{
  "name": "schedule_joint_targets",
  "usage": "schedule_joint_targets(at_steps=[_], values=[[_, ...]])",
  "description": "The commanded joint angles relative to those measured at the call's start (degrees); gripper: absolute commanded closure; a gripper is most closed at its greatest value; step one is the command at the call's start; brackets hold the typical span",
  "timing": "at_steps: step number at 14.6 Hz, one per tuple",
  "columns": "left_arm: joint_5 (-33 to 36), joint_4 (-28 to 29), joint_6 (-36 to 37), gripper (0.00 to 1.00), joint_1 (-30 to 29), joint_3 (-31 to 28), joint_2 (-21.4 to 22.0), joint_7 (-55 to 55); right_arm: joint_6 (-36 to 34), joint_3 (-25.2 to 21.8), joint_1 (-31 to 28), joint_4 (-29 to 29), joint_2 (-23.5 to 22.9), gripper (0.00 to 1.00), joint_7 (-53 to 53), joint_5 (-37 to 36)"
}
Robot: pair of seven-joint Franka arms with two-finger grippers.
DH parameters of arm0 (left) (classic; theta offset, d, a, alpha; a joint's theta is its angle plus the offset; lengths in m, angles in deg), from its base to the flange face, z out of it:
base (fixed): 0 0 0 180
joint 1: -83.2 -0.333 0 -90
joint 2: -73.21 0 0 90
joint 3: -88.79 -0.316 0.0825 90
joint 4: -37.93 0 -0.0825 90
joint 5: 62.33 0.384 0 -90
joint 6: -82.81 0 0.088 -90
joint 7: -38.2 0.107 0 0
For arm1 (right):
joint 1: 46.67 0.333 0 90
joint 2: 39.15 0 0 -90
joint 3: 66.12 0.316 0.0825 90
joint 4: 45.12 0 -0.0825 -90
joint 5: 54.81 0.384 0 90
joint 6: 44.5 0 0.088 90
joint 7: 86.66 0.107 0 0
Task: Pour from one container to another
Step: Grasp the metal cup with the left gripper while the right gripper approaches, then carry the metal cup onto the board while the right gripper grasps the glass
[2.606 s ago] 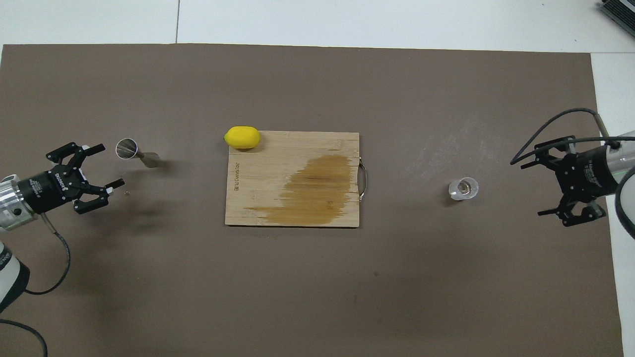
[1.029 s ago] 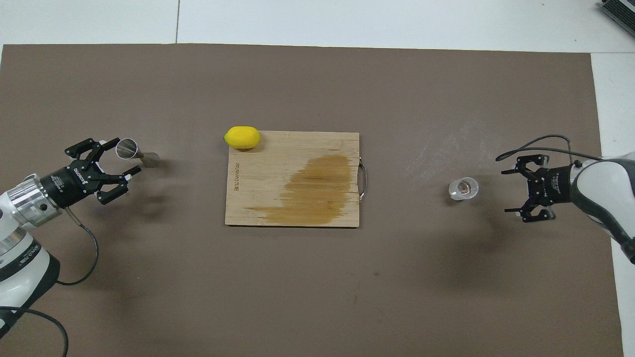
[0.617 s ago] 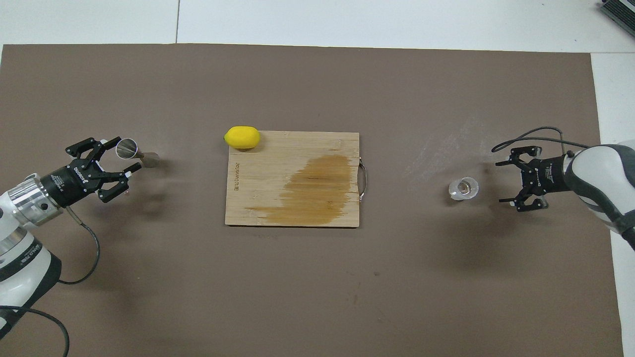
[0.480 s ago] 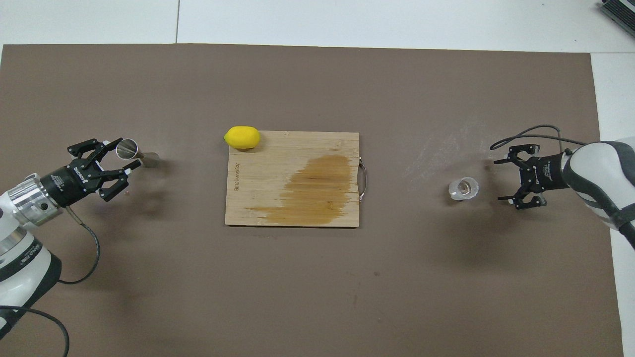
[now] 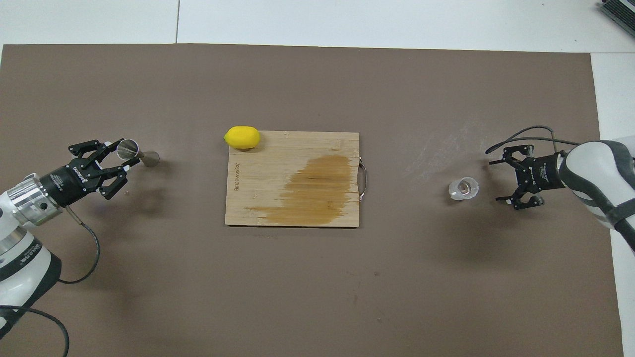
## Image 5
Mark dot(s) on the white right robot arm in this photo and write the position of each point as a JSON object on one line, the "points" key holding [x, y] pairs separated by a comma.
{"points": [[595, 168]]}

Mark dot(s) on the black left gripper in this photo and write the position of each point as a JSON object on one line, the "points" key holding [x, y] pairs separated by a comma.
{"points": [[69, 183]]}

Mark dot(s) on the small clear glass cup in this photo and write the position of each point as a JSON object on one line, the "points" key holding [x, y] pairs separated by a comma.
{"points": [[464, 188]]}

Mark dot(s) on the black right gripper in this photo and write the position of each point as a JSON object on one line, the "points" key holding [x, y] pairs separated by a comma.
{"points": [[543, 173]]}

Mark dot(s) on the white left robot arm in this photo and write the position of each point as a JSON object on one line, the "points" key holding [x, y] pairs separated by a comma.
{"points": [[22, 277]]}

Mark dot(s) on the grey ribbed device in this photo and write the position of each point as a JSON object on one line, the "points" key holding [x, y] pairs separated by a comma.
{"points": [[622, 10]]}

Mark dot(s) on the bamboo cutting board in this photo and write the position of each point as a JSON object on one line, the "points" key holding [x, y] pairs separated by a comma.
{"points": [[258, 198]]}

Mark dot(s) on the brown table mat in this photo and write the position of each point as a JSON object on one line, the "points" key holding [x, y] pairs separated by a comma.
{"points": [[317, 297]]}

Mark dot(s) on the yellow lemon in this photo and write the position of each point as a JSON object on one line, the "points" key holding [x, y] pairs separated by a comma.
{"points": [[242, 137]]}

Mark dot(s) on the steel double jigger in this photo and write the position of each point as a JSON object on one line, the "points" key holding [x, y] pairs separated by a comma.
{"points": [[130, 148]]}

